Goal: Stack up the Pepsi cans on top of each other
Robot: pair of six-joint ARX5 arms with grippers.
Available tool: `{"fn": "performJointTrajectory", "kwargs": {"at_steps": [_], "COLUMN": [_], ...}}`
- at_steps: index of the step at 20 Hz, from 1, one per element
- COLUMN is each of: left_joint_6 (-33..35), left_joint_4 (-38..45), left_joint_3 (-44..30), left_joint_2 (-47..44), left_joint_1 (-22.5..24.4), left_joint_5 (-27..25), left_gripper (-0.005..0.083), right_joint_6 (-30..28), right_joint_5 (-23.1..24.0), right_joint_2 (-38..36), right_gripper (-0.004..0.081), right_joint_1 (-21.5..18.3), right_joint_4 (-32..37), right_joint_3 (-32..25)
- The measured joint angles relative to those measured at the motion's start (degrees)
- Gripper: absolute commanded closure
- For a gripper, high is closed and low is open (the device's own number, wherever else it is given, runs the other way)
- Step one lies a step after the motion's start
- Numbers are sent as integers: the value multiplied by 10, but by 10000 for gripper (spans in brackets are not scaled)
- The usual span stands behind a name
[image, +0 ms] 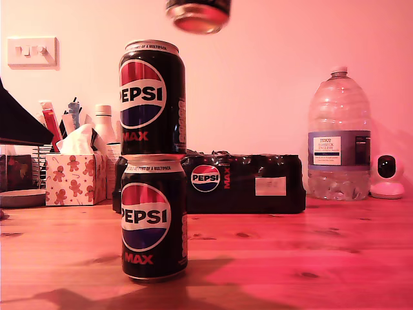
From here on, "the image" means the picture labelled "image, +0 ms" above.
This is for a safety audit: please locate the black Pepsi Max can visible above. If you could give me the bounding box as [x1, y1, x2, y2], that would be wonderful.
[165, 0, 232, 35]
[118, 39, 187, 157]
[120, 154, 189, 284]

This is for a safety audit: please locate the black Pepsi Max multipack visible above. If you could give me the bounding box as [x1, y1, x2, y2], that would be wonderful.
[112, 150, 307, 214]

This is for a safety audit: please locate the white sachet with black stripes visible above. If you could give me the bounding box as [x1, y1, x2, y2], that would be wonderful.
[59, 113, 77, 140]

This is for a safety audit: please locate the dark square box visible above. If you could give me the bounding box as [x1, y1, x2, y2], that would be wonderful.
[0, 154, 35, 194]

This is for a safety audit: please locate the white paper tissue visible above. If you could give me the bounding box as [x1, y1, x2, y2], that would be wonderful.
[56, 124, 97, 156]

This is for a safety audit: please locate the grey shallow bowl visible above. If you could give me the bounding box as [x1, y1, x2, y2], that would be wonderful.
[0, 189, 46, 209]

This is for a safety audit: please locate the gingerbread print tissue box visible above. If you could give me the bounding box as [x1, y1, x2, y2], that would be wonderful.
[45, 153, 107, 207]

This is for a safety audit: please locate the white bottle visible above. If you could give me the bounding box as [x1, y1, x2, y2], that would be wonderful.
[93, 105, 119, 146]

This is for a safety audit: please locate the white labelled carton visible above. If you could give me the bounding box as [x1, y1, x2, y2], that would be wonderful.
[105, 143, 123, 200]

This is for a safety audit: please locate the large clear water bottle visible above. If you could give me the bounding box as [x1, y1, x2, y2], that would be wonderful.
[307, 66, 372, 202]

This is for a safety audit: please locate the wire basket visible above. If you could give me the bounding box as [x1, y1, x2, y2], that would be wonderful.
[31, 144, 54, 191]

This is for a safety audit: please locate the white wall light switch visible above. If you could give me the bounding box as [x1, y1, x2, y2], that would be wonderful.
[6, 36, 61, 71]

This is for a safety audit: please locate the small white round camera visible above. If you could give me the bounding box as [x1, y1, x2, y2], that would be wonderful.
[369, 154, 406, 200]

